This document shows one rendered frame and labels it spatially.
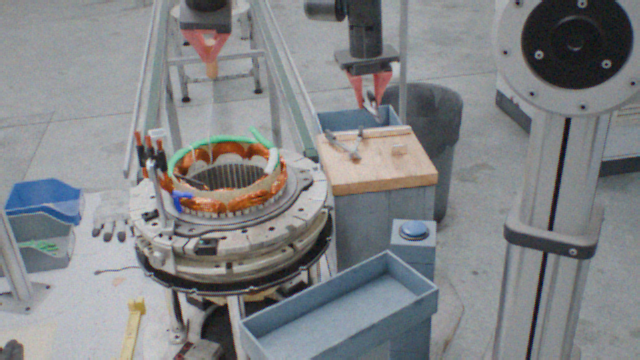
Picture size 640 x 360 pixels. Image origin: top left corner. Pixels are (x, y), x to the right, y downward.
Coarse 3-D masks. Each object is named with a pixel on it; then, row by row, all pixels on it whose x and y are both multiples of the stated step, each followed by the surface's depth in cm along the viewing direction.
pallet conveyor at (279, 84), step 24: (168, 0) 348; (264, 0) 328; (168, 24) 316; (240, 24) 520; (264, 24) 299; (168, 48) 298; (264, 48) 286; (144, 72) 244; (168, 72) 283; (144, 96) 240; (168, 96) 290; (288, 96) 222; (144, 120) 211; (168, 120) 295; (288, 120) 218; (144, 144) 194; (312, 144) 189
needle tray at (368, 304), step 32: (384, 256) 92; (320, 288) 87; (352, 288) 91; (384, 288) 91; (416, 288) 89; (256, 320) 82; (288, 320) 86; (320, 320) 86; (352, 320) 86; (384, 320) 81; (416, 320) 85; (256, 352) 78; (288, 352) 81; (320, 352) 76; (352, 352) 79; (384, 352) 86
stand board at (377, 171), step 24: (360, 144) 122; (384, 144) 121; (408, 144) 121; (336, 168) 114; (360, 168) 114; (384, 168) 113; (408, 168) 113; (432, 168) 113; (336, 192) 110; (360, 192) 111
